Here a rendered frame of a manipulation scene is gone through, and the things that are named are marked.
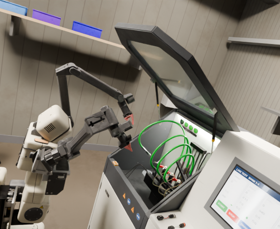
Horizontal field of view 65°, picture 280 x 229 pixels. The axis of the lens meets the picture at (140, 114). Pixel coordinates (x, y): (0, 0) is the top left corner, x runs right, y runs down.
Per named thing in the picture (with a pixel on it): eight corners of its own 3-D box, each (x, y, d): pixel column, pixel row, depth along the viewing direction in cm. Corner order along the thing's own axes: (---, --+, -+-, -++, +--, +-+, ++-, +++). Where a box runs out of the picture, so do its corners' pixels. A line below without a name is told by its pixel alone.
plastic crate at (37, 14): (59, 26, 277) (61, 18, 274) (59, 26, 259) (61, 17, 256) (32, 18, 264) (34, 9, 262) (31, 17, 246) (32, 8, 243)
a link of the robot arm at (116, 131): (97, 108, 93) (108, 131, 91) (109, 102, 94) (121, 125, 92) (106, 125, 135) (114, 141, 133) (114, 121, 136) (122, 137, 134)
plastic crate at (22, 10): (27, 16, 261) (28, 8, 259) (25, 15, 244) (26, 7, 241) (-1, 7, 249) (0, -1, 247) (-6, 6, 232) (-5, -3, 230)
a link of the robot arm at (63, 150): (53, 148, 113) (57, 158, 112) (72, 139, 115) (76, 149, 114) (58, 149, 122) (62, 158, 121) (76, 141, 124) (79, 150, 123)
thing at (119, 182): (104, 174, 185) (108, 157, 181) (109, 174, 188) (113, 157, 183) (137, 233, 136) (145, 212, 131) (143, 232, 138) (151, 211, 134)
